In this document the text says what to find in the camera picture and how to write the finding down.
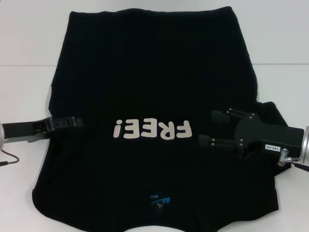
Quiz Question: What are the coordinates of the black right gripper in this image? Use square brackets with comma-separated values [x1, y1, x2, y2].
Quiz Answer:
[198, 108, 305, 160]

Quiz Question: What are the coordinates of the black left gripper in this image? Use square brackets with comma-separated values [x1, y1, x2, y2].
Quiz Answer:
[3, 116, 84, 144]

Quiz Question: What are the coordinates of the black shirt with white print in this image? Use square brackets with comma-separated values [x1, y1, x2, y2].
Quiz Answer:
[31, 7, 305, 232]

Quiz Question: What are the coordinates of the left arm cable with plug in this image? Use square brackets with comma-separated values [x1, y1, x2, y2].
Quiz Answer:
[0, 148, 20, 166]

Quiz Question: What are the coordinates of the arm cable with plug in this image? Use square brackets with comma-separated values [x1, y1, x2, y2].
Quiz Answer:
[0, 148, 20, 166]
[277, 148, 309, 173]

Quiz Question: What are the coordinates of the right arm cable with plug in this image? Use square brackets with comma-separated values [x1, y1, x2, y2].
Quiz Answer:
[277, 148, 309, 173]

